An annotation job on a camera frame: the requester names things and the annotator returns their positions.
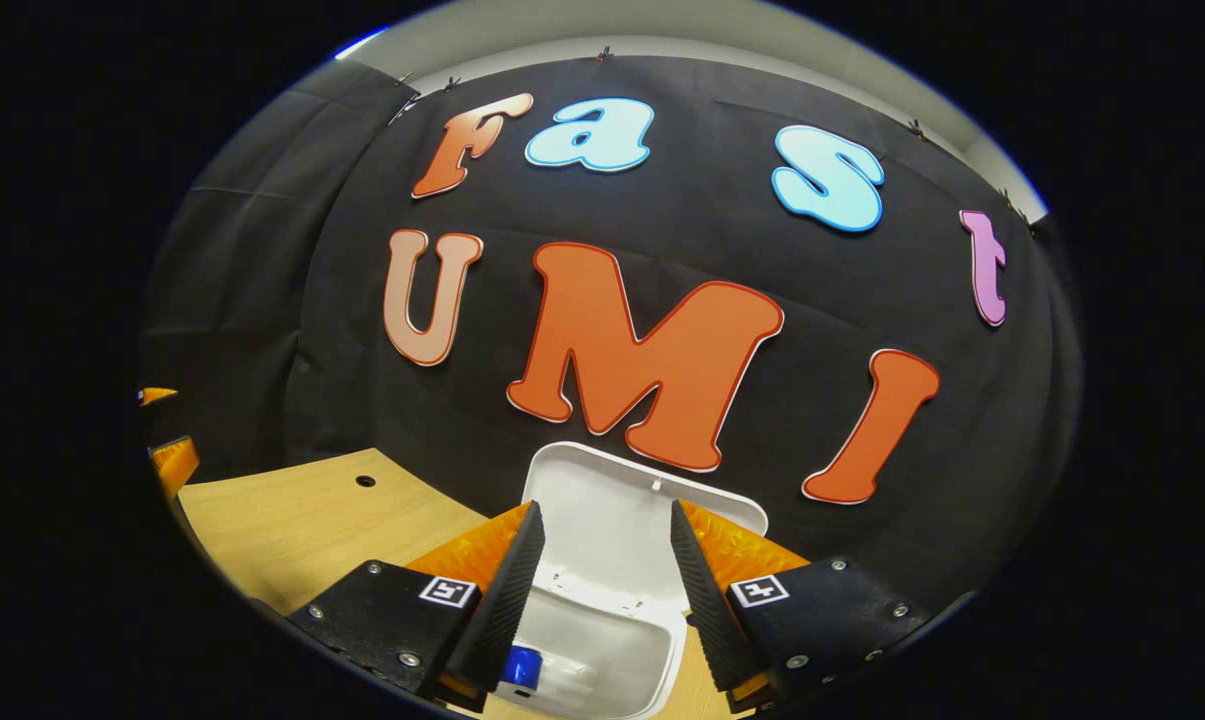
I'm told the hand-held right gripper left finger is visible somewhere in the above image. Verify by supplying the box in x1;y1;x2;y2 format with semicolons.
287;500;546;713

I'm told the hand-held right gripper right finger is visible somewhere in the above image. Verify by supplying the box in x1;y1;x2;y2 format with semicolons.
670;498;933;713

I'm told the blue pop can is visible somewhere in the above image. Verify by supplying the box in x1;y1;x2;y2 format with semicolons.
500;645;599;707

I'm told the white desktop garbage bin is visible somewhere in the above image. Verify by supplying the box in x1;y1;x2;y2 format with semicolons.
492;442;770;720

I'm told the wooden desktop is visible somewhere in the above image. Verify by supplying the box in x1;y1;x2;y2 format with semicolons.
177;447;763;720

